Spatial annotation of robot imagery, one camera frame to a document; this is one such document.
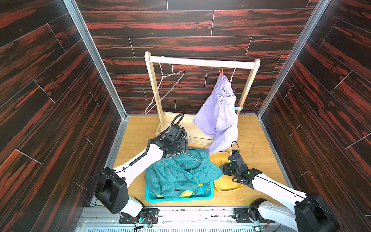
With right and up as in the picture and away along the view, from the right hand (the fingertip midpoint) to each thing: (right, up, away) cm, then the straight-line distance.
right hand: (227, 165), depth 89 cm
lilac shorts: (-9, +30, -9) cm, 32 cm away
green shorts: (-28, +1, -17) cm, 33 cm away
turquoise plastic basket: (-15, -13, -11) cm, 22 cm away
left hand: (-27, +13, -6) cm, 31 cm away
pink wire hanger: (-48, +32, -13) cm, 59 cm away
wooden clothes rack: (-27, +28, +29) cm, 48 cm away
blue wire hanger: (-23, +7, -9) cm, 26 cm away
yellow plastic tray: (-4, -9, -6) cm, 12 cm away
